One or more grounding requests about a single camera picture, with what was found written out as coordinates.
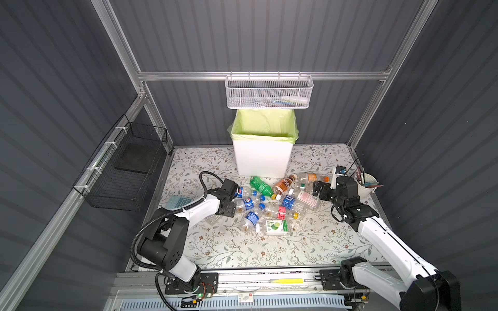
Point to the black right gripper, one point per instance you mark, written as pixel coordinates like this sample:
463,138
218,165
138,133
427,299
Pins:
325,188

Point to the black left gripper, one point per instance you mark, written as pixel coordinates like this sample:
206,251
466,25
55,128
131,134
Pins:
231,210

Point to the clear crushed bottle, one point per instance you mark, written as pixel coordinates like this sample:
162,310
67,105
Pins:
213,220

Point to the red white label bottle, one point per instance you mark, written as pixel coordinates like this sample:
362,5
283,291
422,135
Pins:
305,199

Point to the pink label bottle yellow cap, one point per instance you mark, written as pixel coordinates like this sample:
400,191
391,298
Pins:
280,213

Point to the lime label bottle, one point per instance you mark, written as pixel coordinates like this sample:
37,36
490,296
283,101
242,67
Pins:
276,227

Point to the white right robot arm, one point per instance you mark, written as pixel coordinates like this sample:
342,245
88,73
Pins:
420,285

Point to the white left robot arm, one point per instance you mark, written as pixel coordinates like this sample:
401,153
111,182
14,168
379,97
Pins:
159,244

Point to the white plastic trash bin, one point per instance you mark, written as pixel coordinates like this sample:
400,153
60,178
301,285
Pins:
262,158

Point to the green bin liner bag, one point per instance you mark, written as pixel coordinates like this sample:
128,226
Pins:
273,125

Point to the pepsi bottle upper left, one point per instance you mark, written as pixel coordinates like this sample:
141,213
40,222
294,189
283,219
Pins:
245,192

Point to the pepsi bottle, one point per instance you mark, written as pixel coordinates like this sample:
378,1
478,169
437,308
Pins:
251,219
245,192
246,204

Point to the pepsi bottle middle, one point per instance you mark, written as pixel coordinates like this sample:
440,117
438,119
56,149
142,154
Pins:
246,204

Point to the white cup with pens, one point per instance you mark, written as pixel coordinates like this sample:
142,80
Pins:
366,185

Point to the green bottle centre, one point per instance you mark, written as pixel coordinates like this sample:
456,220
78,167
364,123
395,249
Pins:
261,186

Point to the pepsi bottle lower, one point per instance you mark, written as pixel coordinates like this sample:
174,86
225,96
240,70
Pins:
251,219

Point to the orange label bottle top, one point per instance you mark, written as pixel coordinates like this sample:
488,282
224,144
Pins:
310,178

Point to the clear bottle top right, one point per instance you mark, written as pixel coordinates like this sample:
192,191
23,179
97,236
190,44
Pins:
306,187

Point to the brown cola bottle centre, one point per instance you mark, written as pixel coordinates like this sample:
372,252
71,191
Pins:
284,184

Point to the blue label bottle right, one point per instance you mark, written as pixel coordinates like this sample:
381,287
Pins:
292,204

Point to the white tube in basket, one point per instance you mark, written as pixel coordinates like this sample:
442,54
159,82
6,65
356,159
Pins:
296,100

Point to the white wire mesh basket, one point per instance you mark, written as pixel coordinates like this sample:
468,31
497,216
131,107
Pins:
247,92

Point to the black wire mesh basket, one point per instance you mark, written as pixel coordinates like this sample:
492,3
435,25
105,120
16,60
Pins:
127,168

